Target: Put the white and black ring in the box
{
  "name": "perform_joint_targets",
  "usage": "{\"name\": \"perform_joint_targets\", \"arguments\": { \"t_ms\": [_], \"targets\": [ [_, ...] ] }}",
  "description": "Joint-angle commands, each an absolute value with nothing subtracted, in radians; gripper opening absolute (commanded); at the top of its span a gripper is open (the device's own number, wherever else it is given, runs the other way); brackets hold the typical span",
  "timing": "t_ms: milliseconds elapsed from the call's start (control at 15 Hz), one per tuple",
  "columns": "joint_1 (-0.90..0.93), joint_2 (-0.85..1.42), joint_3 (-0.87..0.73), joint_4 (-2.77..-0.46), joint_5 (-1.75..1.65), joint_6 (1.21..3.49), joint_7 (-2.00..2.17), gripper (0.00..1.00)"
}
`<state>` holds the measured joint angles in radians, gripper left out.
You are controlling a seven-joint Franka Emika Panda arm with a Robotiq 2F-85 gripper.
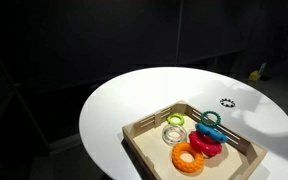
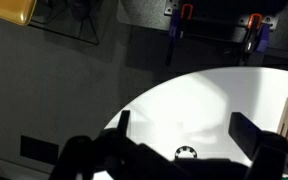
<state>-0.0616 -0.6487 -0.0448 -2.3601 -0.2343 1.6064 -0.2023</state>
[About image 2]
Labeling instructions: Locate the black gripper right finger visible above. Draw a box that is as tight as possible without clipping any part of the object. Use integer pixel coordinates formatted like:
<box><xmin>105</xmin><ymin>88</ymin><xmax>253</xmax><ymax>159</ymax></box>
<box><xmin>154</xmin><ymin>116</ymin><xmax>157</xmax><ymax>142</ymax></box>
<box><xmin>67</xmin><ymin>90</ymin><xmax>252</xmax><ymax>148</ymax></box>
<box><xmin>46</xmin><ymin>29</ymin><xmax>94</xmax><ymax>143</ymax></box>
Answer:
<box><xmin>228</xmin><ymin>111</ymin><xmax>264</xmax><ymax>161</ymax></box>

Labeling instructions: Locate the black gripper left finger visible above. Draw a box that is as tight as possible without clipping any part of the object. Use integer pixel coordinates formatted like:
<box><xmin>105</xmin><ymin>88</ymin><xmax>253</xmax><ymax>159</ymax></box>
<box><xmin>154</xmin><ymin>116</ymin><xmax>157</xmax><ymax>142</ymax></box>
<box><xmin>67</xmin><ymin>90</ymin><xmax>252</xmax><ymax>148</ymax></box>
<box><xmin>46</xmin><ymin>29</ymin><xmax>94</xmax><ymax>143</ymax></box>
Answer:
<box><xmin>116</xmin><ymin>109</ymin><xmax>132</xmax><ymax>138</ymax></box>

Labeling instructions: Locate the white and black ring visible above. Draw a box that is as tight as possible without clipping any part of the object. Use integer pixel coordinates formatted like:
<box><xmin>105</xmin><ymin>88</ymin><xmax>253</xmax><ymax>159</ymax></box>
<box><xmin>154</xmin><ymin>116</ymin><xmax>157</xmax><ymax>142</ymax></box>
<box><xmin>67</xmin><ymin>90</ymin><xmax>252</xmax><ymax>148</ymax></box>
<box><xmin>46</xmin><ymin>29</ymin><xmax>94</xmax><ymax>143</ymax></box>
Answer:
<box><xmin>174</xmin><ymin>145</ymin><xmax>198</xmax><ymax>160</ymax></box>

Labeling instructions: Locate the black floor plate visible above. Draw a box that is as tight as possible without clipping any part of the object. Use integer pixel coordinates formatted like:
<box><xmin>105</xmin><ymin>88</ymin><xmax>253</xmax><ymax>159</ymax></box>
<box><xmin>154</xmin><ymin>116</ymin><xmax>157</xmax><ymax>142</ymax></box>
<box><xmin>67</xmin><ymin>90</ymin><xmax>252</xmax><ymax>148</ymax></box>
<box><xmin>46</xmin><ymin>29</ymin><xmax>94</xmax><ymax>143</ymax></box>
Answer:
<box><xmin>19</xmin><ymin>134</ymin><xmax>60</xmax><ymax>166</ymax></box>

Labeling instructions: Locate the yellow glossy object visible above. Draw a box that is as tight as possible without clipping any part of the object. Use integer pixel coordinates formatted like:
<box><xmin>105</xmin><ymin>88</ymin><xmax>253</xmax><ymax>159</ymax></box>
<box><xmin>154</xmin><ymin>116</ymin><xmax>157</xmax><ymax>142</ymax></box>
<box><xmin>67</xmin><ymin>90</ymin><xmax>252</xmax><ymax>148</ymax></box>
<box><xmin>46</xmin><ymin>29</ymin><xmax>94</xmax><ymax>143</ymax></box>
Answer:
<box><xmin>0</xmin><ymin>0</ymin><xmax>38</xmax><ymax>26</ymax></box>

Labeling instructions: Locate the purple clamp with orange handle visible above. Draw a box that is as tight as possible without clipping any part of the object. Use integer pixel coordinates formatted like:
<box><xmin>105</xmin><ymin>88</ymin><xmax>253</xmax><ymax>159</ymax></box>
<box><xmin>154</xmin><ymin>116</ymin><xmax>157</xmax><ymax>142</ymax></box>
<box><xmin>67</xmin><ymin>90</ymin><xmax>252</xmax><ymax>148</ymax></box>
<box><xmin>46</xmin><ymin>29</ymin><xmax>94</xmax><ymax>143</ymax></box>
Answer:
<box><xmin>164</xmin><ymin>3</ymin><xmax>194</xmax><ymax>66</ymax></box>
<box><xmin>240</xmin><ymin>13</ymin><xmax>271</xmax><ymax>64</ymax></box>

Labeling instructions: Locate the black wire frame stand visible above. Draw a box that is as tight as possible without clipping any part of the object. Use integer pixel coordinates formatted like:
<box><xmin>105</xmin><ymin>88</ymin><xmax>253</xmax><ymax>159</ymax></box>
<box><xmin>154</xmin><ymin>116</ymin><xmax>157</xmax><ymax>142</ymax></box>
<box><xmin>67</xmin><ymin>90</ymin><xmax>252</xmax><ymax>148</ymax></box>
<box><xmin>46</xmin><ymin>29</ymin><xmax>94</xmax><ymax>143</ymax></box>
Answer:
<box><xmin>28</xmin><ymin>0</ymin><xmax>101</xmax><ymax>46</ymax></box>

